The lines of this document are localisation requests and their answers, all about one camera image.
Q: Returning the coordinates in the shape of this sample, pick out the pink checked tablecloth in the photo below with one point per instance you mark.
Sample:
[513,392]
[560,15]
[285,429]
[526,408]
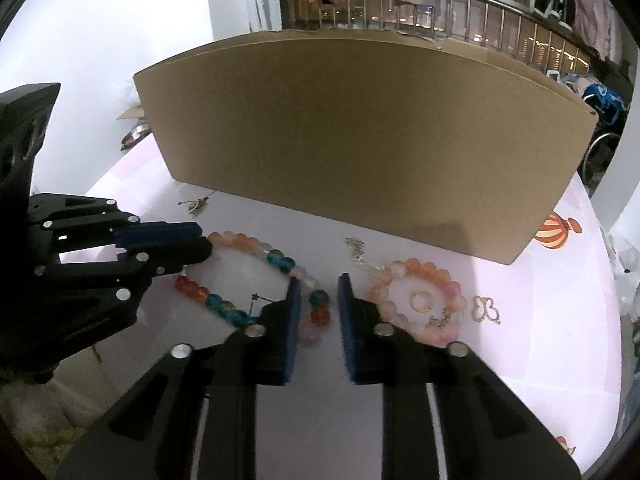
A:
[525,360]

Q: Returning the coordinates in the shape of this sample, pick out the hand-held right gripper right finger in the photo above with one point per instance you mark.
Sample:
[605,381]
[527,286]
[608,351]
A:
[345,325]

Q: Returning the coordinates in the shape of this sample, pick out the large cardboard box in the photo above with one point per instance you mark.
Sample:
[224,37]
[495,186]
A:
[360,135]

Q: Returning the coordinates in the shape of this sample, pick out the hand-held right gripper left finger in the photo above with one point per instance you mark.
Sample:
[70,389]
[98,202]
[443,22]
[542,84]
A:
[295,320]

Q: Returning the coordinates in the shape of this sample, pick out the white plastic bag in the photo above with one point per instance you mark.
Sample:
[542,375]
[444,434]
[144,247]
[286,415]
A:
[625,275]

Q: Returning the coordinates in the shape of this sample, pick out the blue bag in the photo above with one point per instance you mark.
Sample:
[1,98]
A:
[602,102]

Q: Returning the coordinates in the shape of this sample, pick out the gold butterfly pendant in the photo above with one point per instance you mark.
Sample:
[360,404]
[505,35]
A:
[487,310]

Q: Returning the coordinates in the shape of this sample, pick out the metal balcony railing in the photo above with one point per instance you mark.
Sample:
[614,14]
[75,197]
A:
[350,10]

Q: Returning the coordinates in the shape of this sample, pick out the wheelchair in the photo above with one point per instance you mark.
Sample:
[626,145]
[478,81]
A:
[590,147]

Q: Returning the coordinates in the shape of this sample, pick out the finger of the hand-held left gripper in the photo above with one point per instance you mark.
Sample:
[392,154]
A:
[160,232]
[175,255]

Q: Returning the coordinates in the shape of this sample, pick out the small gold charm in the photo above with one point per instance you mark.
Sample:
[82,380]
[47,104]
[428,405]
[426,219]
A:
[194,206]

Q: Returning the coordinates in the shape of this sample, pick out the light pink hanging shirt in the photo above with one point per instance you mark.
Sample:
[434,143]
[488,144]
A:
[592,15]

